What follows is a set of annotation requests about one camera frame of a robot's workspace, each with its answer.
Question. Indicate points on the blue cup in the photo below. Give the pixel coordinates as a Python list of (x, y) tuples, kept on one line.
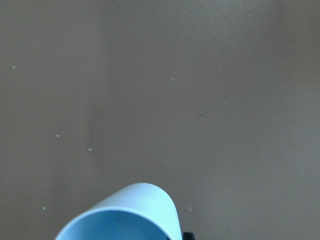
[(140, 211)]

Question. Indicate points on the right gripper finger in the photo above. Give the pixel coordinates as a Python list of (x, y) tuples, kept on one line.
[(188, 236)]

